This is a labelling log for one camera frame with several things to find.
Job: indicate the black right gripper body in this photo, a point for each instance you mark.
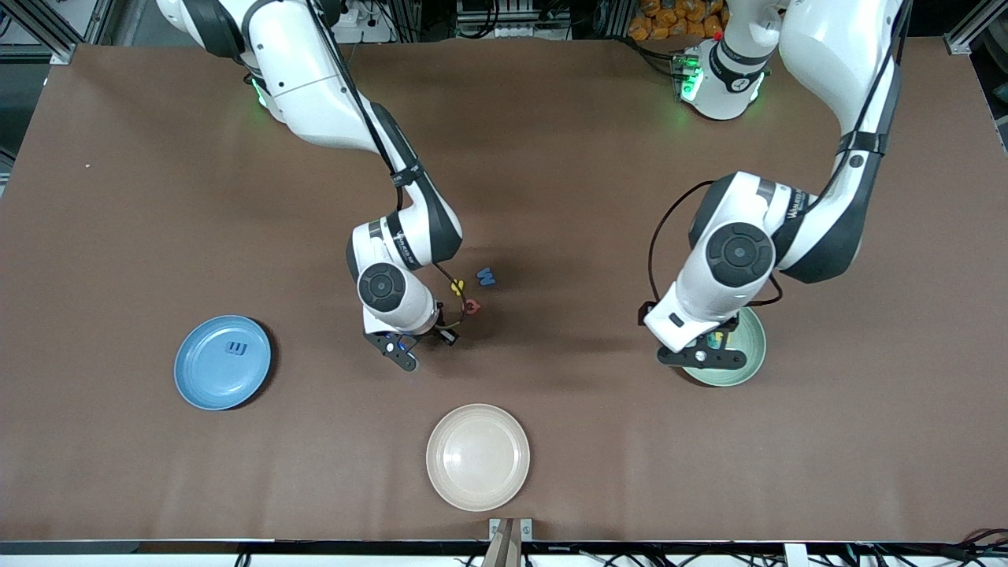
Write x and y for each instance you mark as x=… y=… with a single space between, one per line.
x=434 y=332

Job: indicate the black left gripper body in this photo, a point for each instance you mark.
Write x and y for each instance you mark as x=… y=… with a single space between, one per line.
x=725 y=334

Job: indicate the red foam letter Q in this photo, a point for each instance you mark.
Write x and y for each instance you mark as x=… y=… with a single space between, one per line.
x=472 y=306

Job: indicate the blue foam letter W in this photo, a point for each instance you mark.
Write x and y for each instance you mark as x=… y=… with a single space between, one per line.
x=486 y=276

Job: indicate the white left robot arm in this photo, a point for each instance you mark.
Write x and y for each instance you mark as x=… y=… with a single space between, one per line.
x=835 y=47

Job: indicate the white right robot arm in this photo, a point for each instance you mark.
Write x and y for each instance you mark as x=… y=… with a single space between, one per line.
x=315 y=87

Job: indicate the pale green plate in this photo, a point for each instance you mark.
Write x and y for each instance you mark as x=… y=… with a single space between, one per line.
x=752 y=346

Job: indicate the beige plate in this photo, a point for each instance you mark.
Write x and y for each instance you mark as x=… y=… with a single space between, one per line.
x=478 y=457

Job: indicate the blue plate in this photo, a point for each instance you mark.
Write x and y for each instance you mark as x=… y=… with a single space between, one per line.
x=213 y=378

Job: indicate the brown table cover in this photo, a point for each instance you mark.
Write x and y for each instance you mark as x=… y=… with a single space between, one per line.
x=551 y=118

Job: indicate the white power strip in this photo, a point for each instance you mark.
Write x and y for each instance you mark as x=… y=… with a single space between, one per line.
x=370 y=24

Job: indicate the orange snack bag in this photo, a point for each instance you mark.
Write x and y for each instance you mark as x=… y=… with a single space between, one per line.
x=673 y=20

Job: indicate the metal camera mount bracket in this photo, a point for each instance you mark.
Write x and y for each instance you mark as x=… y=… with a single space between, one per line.
x=510 y=529

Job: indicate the grey metal post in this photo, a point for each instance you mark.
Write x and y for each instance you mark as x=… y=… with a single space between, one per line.
x=795 y=555

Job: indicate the aluminium frame profile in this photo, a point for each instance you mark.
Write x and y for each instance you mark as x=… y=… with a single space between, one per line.
x=965 y=35
x=47 y=31

